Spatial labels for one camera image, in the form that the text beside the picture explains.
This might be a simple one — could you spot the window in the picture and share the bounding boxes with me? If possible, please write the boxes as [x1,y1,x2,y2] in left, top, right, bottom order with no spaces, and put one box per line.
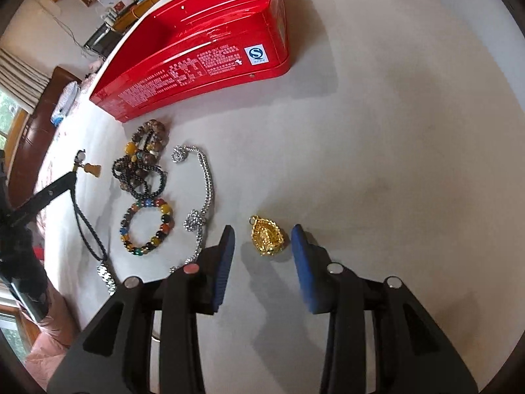
[0,89,26,148]

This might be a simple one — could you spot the gold ring keychain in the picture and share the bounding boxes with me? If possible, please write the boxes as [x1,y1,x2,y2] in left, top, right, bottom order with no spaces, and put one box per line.
[248,215,289,257]

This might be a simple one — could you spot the dark bead string amber bead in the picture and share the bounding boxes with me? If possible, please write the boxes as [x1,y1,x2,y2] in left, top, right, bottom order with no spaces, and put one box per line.
[112,141,161,191]

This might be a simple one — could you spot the brown wooden furniture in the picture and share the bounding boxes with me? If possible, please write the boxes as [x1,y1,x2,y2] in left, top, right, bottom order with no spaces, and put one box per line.
[8,66,83,210]

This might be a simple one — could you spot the silver chain necklace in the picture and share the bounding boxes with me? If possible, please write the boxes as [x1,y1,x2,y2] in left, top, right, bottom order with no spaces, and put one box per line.
[170,144,216,274]

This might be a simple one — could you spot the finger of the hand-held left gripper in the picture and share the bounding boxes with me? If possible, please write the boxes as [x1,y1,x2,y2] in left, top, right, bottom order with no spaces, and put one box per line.
[8,173,79,221]

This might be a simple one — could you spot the red tin box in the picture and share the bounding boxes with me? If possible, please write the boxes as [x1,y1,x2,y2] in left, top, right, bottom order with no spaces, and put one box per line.
[89,0,291,123]

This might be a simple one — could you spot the white blue cloth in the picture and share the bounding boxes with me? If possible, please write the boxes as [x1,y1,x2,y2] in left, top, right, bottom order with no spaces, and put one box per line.
[51,81,81,126]

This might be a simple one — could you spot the black office chair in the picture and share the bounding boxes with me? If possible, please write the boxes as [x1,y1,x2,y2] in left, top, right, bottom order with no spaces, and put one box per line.
[84,22,124,57]

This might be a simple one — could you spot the multicolour bead bracelet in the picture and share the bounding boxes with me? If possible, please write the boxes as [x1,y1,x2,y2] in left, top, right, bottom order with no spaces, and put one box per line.
[120,198,176,256]

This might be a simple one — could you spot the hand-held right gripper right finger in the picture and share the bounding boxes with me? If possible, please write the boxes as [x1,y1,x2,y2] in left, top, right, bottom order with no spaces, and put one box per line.
[290,224,480,394]

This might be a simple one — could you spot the dark bead bracelet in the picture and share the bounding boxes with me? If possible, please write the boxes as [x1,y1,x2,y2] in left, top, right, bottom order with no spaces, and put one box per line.
[72,149,110,264]

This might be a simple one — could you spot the brown large bead bracelet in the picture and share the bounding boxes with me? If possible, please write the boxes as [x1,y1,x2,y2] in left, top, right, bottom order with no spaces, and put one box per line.
[132,120,170,160]

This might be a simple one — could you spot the beige curtain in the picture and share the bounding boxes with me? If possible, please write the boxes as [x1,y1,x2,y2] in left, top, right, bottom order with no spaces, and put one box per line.
[0,47,52,116]

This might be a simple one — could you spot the black small bead bracelet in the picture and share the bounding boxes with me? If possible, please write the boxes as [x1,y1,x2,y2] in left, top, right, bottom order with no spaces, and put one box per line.
[123,163,169,200]

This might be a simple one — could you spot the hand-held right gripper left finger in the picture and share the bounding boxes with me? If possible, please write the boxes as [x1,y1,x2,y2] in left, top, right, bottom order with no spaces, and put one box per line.
[47,225,236,394]

